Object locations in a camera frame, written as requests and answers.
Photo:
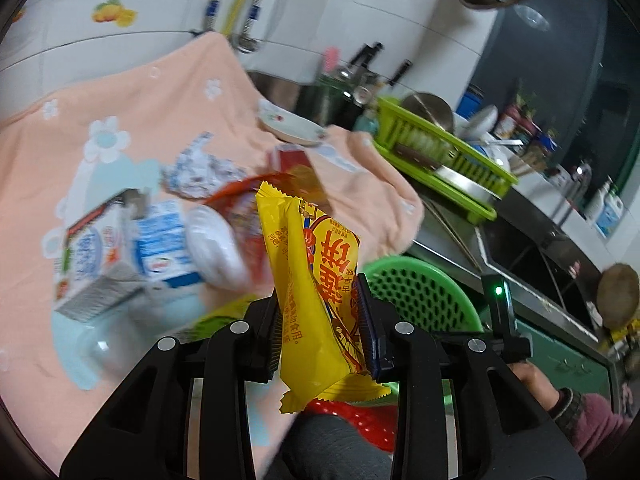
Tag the red instant noodle cup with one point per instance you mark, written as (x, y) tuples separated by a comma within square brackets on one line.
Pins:
[(236, 202)]

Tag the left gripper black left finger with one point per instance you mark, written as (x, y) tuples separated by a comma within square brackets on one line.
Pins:
[(142, 429)]

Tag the right hand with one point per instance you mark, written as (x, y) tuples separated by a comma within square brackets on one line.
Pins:
[(537, 384)]

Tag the green plastic trash basket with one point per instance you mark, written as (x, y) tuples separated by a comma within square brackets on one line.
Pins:
[(422, 295)]

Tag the white blue milk carton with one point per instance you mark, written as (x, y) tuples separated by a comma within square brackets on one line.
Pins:
[(159, 242)]

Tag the red plastic stool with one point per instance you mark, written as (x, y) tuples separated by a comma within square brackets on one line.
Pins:
[(376, 424)]

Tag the white detergent bottle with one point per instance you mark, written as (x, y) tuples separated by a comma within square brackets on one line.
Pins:
[(605, 209)]

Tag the small white ceramic dish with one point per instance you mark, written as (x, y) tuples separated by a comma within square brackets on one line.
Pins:
[(289, 127)]

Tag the black white milk carton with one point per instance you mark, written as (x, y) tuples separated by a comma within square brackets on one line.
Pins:
[(98, 268)]

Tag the dark green utensil holder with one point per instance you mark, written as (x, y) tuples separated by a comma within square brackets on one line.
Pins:
[(331, 101)]

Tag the peach floral towel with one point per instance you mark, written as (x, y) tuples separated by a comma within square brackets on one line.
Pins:
[(68, 153)]

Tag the yellow snack wrapper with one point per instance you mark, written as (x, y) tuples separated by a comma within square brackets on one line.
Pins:
[(313, 261)]

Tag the white ceramic bowl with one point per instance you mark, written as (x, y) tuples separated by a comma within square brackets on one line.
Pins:
[(480, 123)]

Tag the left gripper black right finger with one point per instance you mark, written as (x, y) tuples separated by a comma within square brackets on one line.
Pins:
[(458, 398)]

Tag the lime green dish rack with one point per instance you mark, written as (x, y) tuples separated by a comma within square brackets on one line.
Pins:
[(398, 126)]

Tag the cleaver with wooden handle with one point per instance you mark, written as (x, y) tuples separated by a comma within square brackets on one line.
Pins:
[(453, 178)]

